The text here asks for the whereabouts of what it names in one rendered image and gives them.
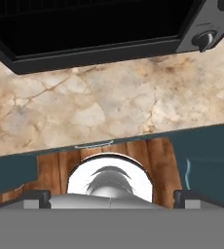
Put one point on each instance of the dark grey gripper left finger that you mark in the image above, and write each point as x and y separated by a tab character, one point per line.
39	196

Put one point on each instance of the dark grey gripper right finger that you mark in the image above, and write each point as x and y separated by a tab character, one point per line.
181	196

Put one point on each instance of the black and silver toaster oven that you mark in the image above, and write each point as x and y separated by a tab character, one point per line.
84	29

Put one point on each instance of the teal cupboard door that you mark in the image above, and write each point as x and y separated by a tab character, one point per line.
211	155
10	173

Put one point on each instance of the white round object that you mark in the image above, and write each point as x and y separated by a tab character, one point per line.
110	181

